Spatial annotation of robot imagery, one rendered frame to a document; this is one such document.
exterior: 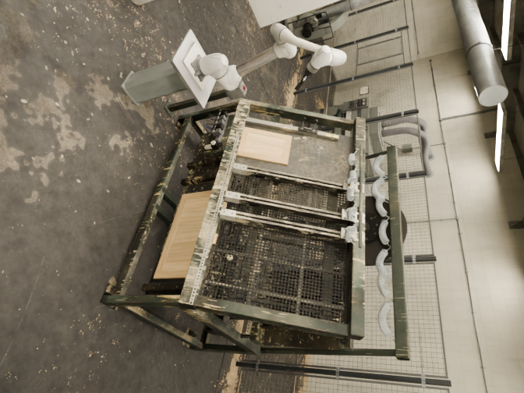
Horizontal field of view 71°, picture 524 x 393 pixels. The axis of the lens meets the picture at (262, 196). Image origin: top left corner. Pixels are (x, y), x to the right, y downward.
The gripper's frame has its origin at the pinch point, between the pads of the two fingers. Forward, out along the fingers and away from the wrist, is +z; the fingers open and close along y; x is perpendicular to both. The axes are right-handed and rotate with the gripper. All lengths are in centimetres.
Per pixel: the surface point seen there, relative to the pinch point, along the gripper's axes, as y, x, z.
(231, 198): -76, -8, 73
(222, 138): -16, 28, 91
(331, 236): -71, -92, 42
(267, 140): 3, -9, 78
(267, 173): -38, -23, 66
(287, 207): -63, -51, 56
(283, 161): -13, -31, 69
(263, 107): 42, 12, 84
